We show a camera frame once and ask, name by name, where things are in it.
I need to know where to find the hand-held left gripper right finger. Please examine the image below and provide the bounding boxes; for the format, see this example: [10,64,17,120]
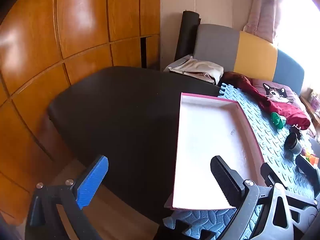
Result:
[210,156,302,240]

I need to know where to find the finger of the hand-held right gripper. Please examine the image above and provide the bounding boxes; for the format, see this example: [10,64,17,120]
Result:
[260,163,287,189]
[296,154,320,184]

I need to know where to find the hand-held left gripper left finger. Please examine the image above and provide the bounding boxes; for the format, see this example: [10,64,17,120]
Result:
[29,155,109,240]

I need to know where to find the orange cube block toy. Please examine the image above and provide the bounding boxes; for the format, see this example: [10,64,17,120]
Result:
[306,154,320,165]

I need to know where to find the grey black cylinder toy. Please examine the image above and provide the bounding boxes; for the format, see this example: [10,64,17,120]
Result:
[284,132,303,154]

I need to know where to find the pink-rimmed white tray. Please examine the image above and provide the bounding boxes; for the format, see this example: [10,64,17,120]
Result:
[164,92,265,211]

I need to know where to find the teal green toy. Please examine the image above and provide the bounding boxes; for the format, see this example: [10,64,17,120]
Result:
[271,112,286,130]

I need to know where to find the blue foam mat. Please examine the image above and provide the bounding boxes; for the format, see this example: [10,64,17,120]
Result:
[162,82,320,240]

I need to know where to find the maroon blanket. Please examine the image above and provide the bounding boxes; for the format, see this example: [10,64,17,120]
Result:
[221,71,311,130]

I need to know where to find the wooden bedside desk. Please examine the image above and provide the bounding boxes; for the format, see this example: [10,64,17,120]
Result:
[300,87,320,125]

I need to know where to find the purple cat pillow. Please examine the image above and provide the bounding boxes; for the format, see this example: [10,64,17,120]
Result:
[251,78,300,104]

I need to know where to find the white canvas bag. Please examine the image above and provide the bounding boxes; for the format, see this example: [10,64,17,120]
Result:
[164,55,224,85]

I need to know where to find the grey yellow blue headboard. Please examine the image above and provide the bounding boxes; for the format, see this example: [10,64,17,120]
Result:
[194,24,305,93]

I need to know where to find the black rolled mat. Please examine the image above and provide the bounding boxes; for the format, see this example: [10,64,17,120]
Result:
[174,10,201,62]

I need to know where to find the wooden wardrobe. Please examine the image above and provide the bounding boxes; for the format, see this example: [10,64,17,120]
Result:
[0,0,160,230]

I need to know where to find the pink curtain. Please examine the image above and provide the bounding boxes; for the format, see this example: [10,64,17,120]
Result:
[243,0,287,43]

